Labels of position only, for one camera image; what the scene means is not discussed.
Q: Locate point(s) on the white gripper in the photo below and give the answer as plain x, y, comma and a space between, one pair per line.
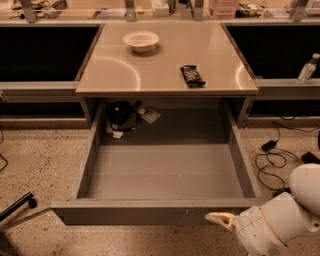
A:
252, 226

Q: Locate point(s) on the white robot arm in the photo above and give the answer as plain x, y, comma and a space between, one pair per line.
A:
295, 214

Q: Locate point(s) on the black chair base leg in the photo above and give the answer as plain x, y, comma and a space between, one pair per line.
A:
310, 158

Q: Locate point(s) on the grey metal drawer cabinet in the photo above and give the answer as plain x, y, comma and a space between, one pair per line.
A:
114, 72

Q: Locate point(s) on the clear plastic water bottle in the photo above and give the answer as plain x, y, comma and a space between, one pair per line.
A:
308, 69

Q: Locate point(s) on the white tag card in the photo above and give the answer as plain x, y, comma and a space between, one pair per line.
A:
151, 116

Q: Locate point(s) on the pink plastic basket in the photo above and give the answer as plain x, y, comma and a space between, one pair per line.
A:
222, 8

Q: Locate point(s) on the black snack bar wrapper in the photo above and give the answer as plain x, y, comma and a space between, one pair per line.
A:
192, 77

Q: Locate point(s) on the grey top drawer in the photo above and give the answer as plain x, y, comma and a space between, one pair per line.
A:
172, 172

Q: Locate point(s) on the black caster leg left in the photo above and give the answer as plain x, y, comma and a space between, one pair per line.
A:
28, 198

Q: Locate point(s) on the black round device in cabinet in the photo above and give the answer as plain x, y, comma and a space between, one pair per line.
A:
118, 113

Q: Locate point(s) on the white bowl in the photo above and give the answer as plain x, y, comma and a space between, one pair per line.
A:
141, 41

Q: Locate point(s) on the white box on shelf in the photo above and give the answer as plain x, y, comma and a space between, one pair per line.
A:
160, 8

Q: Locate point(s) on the black power adapter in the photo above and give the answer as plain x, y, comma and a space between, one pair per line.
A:
269, 145

